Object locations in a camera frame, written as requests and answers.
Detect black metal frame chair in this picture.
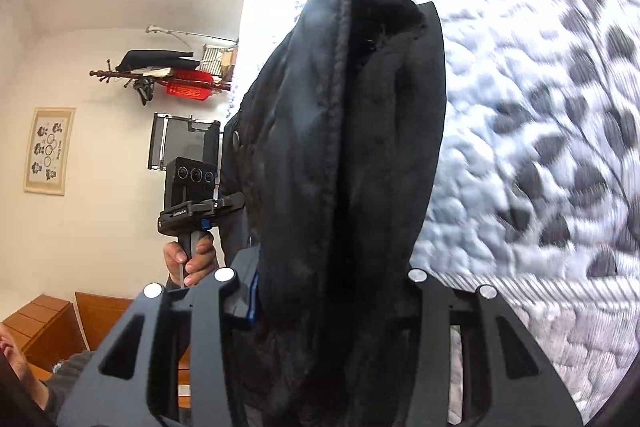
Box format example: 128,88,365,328
148,113,220,170

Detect wooden coat rack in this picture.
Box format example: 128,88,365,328
89,68,231,91

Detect red bag on rack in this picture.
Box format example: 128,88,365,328
162,69,214,102

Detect black coat on rack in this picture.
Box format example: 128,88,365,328
115,50,200,72

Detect grey quilted floral bedspread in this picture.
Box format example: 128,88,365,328
244,0,639,426

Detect framed wall picture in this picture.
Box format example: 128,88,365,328
24,107,76,196

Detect person's right hand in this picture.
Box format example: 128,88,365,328
0,324,49,410

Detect person's left hand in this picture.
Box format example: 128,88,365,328
163,232,219,289

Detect black pants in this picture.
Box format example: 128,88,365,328
220,0,447,426

